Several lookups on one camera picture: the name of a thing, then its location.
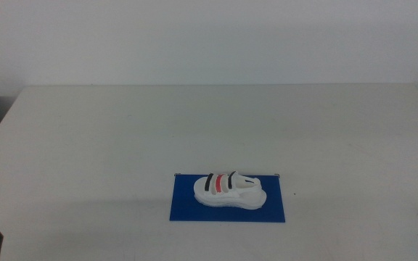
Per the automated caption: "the blue rectangular mat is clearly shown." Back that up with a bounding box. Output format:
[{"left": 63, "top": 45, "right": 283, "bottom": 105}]
[{"left": 168, "top": 173, "right": 287, "bottom": 223}]

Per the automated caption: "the white sandal with coloured straps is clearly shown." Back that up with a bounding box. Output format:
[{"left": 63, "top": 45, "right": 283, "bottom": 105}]
[{"left": 193, "top": 170, "right": 268, "bottom": 211}]

